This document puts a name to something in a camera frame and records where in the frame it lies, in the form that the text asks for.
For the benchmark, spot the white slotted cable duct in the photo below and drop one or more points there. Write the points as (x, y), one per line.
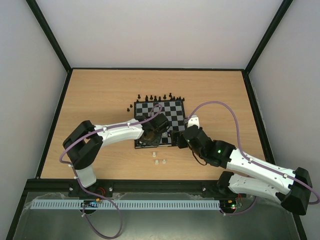
(72, 204)

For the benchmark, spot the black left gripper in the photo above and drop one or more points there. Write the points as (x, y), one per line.
(156, 141)

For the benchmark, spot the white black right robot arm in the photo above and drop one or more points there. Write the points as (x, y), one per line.
(245, 174)

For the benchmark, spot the black frame post right rear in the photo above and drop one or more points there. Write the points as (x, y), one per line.
(276, 20)

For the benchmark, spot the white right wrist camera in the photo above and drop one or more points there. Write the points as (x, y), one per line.
(193, 121)

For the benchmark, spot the black frame post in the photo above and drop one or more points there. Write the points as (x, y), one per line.
(38, 14)
(276, 20)

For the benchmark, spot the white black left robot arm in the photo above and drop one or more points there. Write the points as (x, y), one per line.
(84, 143)

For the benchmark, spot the black white chessboard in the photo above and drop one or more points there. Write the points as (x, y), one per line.
(173, 110)

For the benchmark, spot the black chess piece row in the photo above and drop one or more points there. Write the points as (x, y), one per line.
(160, 98)

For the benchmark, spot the black front frame rail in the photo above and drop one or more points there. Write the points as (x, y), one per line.
(160, 186)

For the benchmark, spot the black frame post left rear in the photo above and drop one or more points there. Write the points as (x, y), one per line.
(38, 14)

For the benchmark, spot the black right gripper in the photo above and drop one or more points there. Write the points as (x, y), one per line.
(180, 139)

